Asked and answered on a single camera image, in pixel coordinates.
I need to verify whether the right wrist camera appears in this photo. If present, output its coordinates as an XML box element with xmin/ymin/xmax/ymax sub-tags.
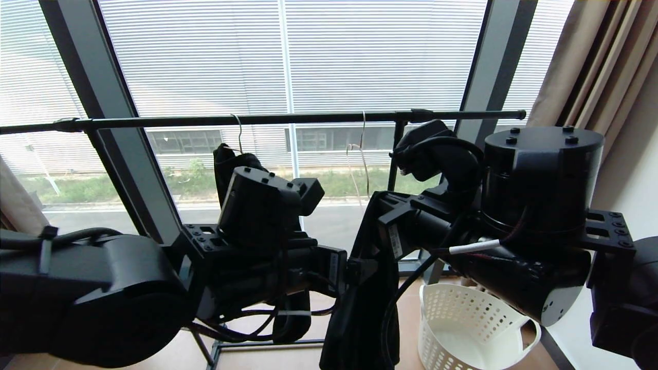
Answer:
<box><xmin>389</xmin><ymin>119</ymin><xmax>485</xmax><ymax>206</ymax></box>

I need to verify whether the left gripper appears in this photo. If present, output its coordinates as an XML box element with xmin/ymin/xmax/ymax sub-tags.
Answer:
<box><xmin>200</xmin><ymin>239</ymin><xmax>348</xmax><ymax>315</ymax></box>

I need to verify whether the black garment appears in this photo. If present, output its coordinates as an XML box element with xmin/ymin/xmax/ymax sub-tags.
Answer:
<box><xmin>213</xmin><ymin>144</ymin><xmax>313</xmax><ymax>344</ymax></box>
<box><xmin>319</xmin><ymin>190</ymin><xmax>403</xmax><ymax>370</ymax></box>

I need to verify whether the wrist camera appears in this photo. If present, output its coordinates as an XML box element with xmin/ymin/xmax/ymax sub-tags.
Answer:
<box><xmin>389</xmin><ymin>119</ymin><xmax>485</xmax><ymax>206</ymax></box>
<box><xmin>292</xmin><ymin>177</ymin><xmax>325</xmax><ymax>216</ymax></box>

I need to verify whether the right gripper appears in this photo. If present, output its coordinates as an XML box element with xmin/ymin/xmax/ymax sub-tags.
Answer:
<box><xmin>377</xmin><ymin>194</ymin><xmax>593</xmax><ymax>327</ymax></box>

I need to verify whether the pink clothes hanger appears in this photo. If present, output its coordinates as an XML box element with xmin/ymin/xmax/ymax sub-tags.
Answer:
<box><xmin>230</xmin><ymin>114</ymin><xmax>244</xmax><ymax>154</ymax></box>
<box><xmin>345</xmin><ymin>110</ymin><xmax>371</xmax><ymax>206</ymax></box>

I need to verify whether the black clothes rack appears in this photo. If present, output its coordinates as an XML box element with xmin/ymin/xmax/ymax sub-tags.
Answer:
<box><xmin>0</xmin><ymin>109</ymin><xmax>527</xmax><ymax>370</ymax></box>

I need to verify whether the window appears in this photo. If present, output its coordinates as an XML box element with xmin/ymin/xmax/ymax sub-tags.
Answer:
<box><xmin>0</xmin><ymin>0</ymin><xmax>576</xmax><ymax>247</ymax></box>

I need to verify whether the white laundry basket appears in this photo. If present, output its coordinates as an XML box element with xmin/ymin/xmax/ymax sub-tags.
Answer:
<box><xmin>417</xmin><ymin>283</ymin><xmax>542</xmax><ymax>370</ymax></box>

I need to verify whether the beige curtain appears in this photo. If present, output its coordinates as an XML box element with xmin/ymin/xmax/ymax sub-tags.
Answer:
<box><xmin>0</xmin><ymin>157</ymin><xmax>50</xmax><ymax>237</ymax></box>
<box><xmin>527</xmin><ymin>0</ymin><xmax>658</xmax><ymax>160</ymax></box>

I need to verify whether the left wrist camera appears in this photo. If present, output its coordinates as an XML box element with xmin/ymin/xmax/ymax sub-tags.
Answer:
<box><xmin>292</xmin><ymin>177</ymin><xmax>325</xmax><ymax>216</ymax></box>

